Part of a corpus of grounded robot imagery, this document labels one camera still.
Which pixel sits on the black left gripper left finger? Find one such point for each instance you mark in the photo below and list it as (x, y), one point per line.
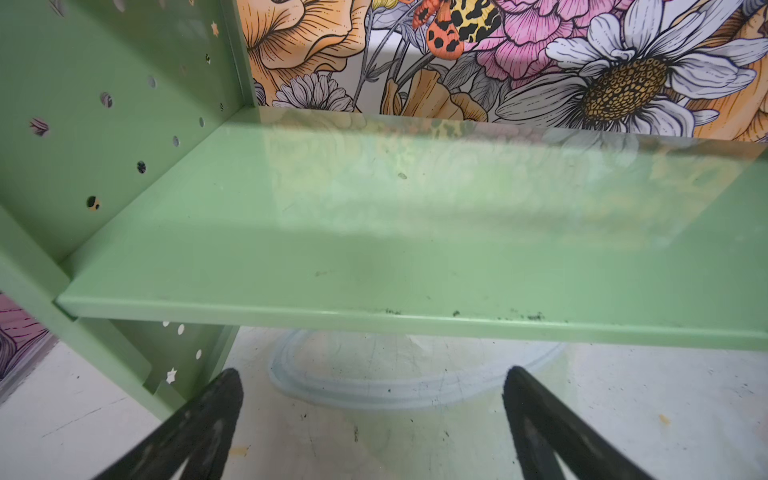
(194, 442)

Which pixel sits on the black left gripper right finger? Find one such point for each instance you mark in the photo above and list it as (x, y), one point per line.
(547, 433)

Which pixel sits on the green metal shelf unit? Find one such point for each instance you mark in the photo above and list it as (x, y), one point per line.
(580, 171)

